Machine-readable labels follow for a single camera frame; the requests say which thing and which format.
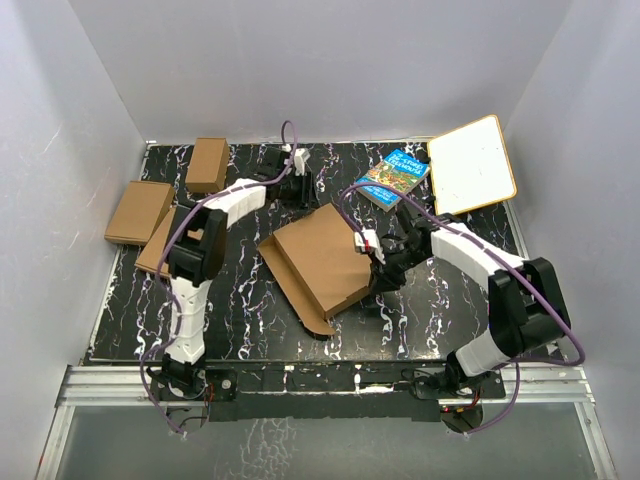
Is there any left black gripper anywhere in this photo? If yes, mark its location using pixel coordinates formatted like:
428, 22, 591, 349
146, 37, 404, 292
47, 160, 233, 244
277, 171, 319, 211

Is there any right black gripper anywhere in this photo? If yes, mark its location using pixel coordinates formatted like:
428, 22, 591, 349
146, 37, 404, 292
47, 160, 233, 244
368, 240, 431, 294

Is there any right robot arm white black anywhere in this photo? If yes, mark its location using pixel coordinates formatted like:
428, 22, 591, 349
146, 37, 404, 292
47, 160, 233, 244
354, 207, 571, 397

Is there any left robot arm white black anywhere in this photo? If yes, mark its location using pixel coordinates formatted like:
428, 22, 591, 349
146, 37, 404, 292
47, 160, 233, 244
148, 144, 318, 399

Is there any folded brown cardboard box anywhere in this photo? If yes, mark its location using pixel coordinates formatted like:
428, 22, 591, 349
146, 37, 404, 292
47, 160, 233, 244
135, 207, 175, 274

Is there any blue Treehouse book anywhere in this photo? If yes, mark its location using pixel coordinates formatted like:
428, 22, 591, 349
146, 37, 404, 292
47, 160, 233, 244
357, 149, 430, 212

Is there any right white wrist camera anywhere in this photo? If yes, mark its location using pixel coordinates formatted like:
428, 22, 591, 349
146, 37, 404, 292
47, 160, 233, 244
354, 229, 386, 265

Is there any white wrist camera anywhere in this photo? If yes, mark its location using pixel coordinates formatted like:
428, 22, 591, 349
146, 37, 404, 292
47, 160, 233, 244
354, 229, 386, 265
293, 148, 310, 176

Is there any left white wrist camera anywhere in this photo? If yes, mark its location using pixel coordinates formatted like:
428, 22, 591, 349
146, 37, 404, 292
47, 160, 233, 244
293, 148, 310, 176

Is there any white board yellow frame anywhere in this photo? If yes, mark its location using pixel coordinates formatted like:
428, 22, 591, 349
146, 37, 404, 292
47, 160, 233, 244
427, 114, 517, 215

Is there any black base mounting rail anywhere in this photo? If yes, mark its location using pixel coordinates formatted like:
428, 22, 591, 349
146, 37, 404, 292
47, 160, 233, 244
146, 361, 506, 422

